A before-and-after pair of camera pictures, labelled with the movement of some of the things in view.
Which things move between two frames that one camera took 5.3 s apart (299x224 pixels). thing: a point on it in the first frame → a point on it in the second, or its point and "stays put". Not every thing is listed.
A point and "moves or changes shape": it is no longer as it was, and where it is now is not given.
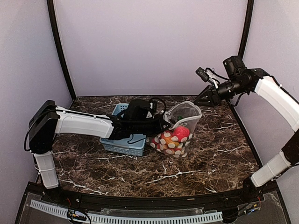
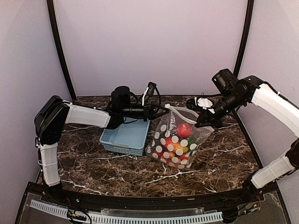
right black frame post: (246, 28) stays put
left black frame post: (64, 60) stays put
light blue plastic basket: (134, 145) stays put
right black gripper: (213, 94) → (206, 116)
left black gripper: (160, 128) → (149, 112)
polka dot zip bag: (175, 141) moves or changes shape
